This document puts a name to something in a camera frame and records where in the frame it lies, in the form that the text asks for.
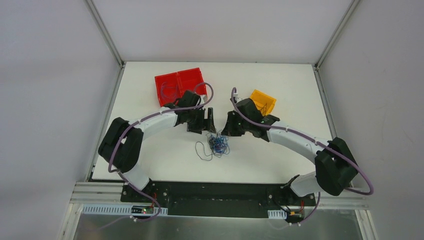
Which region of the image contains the wire bundle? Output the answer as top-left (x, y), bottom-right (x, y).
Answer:
top-left (194, 130), bottom-right (231, 162)

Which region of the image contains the purple wire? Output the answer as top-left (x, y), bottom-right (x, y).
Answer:
top-left (160, 82), bottom-right (181, 102)

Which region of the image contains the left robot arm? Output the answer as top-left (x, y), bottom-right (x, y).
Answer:
top-left (97, 90), bottom-right (216, 203)

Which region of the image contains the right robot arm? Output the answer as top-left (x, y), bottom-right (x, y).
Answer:
top-left (221, 98), bottom-right (358, 205)

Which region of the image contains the yellow bin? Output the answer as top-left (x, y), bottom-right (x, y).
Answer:
top-left (250, 89), bottom-right (277, 116)

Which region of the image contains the red double bin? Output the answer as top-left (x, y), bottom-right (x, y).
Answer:
top-left (154, 67), bottom-right (208, 107)

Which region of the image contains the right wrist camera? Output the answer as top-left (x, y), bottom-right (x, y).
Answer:
top-left (232, 92), bottom-right (243, 103)

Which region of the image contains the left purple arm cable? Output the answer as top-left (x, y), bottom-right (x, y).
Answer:
top-left (108, 82), bottom-right (215, 223)

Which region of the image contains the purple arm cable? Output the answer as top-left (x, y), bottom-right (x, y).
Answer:
top-left (230, 87), bottom-right (375, 224)
top-left (108, 82), bottom-right (215, 223)

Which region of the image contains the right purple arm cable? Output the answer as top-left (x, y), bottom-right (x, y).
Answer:
top-left (230, 87), bottom-right (375, 224)

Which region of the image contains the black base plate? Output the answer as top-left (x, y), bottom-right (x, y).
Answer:
top-left (120, 181), bottom-right (316, 218)

